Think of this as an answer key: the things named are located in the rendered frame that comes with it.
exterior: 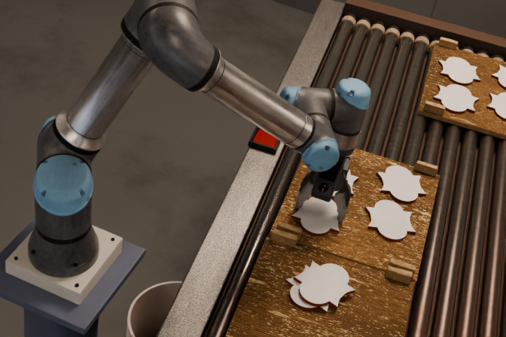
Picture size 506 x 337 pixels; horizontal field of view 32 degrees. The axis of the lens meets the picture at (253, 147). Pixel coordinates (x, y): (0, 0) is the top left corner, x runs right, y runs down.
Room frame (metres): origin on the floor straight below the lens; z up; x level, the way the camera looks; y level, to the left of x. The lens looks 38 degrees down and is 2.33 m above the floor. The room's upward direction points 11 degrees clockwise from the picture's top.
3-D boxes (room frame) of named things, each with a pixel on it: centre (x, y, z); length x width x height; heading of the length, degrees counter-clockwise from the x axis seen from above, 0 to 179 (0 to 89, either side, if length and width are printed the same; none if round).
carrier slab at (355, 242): (1.65, -0.28, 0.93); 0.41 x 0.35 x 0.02; 170
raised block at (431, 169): (1.82, -0.45, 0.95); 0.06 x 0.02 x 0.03; 80
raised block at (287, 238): (1.46, -0.11, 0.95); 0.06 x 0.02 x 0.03; 81
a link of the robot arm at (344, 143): (1.60, -0.19, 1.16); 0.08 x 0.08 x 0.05
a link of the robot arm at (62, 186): (1.32, 0.36, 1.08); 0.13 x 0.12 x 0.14; 16
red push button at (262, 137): (1.84, -0.03, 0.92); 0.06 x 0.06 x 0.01; 81
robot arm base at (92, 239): (1.32, 0.36, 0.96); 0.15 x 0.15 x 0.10
